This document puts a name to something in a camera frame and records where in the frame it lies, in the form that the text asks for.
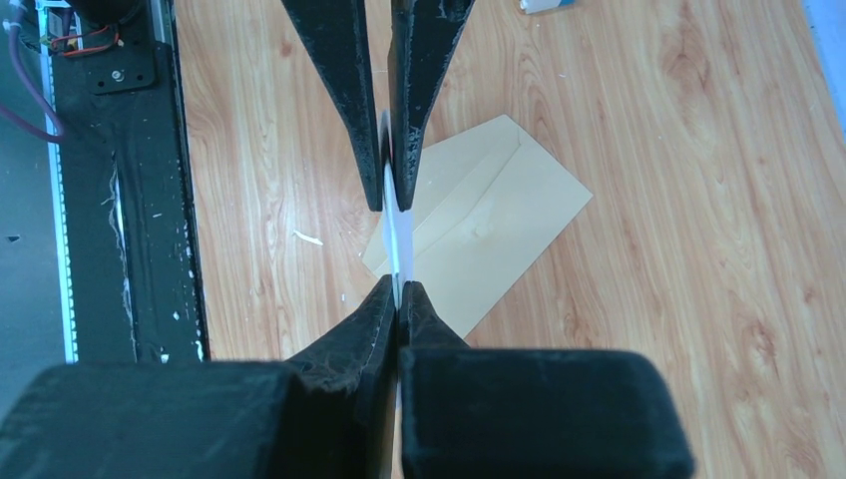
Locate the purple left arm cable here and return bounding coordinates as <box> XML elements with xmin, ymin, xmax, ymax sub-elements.
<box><xmin>0</xmin><ymin>19</ymin><xmax>68</xmax><ymax>146</ymax></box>

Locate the small white paper scrap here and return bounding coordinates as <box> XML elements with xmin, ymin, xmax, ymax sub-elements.
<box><xmin>292</xmin><ymin>229</ymin><xmax>324</xmax><ymax>246</ymax></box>

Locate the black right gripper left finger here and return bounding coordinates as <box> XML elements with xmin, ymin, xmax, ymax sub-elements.
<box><xmin>1</xmin><ymin>277</ymin><xmax>396</xmax><ymax>478</ymax></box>

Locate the tan paper envelope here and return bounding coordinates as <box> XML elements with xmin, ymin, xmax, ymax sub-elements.
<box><xmin>361</xmin><ymin>114</ymin><xmax>595</xmax><ymax>339</ymax></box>

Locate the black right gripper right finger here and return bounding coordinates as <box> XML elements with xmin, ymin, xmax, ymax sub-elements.
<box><xmin>398</xmin><ymin>281</ymin><xmax>695</xmax><ymax>478</ymax></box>

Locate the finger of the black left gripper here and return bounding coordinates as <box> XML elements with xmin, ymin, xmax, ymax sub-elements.
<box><xmin>282</xmin><ymin>0</ymin><xmax>383</xmax><ymax>212</ymax></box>
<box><xmin>388</xmin><ymin>0</ymin><xmax>474</xmax><ymax>212</ymax></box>

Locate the lined letter paper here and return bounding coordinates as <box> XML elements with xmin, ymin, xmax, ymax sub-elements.
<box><xmin>379</xmin><ymin>110</ymin><xmax>414</xmax><ymax>309</ymax></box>

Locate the white and blue building block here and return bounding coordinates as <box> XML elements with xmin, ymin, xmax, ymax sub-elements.
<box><xmin>519</xmin><ymin>0</ymin><xmax>576</xmax><ymax>15</ymax></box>

